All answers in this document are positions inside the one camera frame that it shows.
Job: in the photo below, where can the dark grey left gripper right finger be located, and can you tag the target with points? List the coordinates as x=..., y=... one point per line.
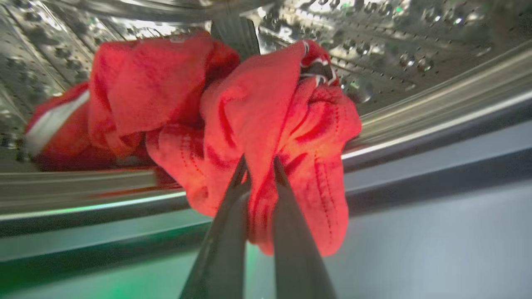
x=297, y=257

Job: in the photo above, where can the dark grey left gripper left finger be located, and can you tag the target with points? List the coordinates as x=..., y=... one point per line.
x=220, y=253

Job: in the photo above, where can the red garment with white trim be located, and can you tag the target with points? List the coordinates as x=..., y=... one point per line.
x=257, y=124

